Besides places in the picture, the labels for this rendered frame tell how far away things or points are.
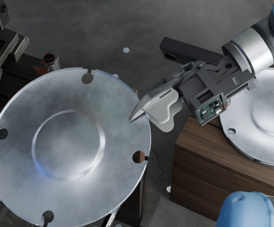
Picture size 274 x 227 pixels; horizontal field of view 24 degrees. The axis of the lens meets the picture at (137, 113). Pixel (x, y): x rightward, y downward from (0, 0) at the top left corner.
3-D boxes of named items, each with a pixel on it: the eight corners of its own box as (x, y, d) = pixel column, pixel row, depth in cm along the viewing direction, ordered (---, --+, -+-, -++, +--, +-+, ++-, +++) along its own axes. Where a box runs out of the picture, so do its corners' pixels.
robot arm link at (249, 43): (246, 19, 110) (250, 43, 117) (223, 34, 110) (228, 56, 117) (272, 50, 106) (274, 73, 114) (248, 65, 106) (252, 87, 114)
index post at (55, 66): (64, 81, 133) (59, 53, 125) (57, 93, 132) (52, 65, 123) (51, 77, 134) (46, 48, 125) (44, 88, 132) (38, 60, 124)
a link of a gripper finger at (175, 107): (143, 142, 110) (190, 112, 110) (126, 115, 112) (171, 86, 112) (148, 148, 112) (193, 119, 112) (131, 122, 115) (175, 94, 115)
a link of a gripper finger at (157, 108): (139, 134, 106) (187, 104, 107) (121, 107, 109) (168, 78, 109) (143, 141, 109) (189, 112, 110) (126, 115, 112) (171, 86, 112)
